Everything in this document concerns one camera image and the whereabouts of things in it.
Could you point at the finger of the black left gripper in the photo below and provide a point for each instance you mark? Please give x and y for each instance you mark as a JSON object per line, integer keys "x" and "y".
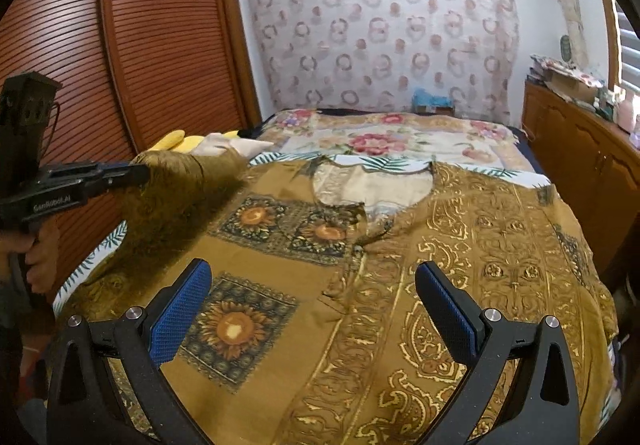
{"x": 122, "y": 175}

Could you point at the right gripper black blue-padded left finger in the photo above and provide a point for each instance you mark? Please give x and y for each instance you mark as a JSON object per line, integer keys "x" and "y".
{"x": 84, "y": 406}

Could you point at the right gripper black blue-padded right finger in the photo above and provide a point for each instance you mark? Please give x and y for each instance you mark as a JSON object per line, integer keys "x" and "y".
{"x": 541, "y": 406}

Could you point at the mustard gold patterned garment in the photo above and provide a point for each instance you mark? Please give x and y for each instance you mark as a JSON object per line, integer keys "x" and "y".
{"x": 312, "y": 331}

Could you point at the person's left hand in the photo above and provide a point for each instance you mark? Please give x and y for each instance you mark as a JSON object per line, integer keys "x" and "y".
{"x": 41, "y": 255}

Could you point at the cream folded cloth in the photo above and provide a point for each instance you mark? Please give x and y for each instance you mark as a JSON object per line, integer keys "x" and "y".
{"x": 215, "y": 144}

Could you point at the brown louvered wooden wardrobe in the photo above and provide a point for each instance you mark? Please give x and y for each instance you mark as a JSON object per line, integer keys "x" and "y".
{"x": 132, "y": 71}

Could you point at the white palm leaf cloth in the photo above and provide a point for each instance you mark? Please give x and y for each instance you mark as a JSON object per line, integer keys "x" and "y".
{"x": 389, "y": 165}

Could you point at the wooden sideboard cabinet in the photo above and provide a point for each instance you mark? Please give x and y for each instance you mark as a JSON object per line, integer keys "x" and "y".
{"x": 595, "y": 169}

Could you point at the floral bed blanket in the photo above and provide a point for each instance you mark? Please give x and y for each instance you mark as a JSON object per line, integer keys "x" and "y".
{"x": 399, "y": 135}

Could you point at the pink circle patterned curtain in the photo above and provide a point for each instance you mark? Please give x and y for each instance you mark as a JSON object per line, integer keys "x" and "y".
{"x": 377, "y": 55}

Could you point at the blue object behind bed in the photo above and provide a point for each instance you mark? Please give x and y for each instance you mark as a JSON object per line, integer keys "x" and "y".
{"x": 423, "y": 102}

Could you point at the clutter of boxes on sideboard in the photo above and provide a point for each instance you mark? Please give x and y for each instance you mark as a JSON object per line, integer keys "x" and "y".
{"x": 584, "y": 90}

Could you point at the white window blinds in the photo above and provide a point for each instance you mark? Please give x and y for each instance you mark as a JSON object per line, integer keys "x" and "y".
{"x": 629, "y": 52}

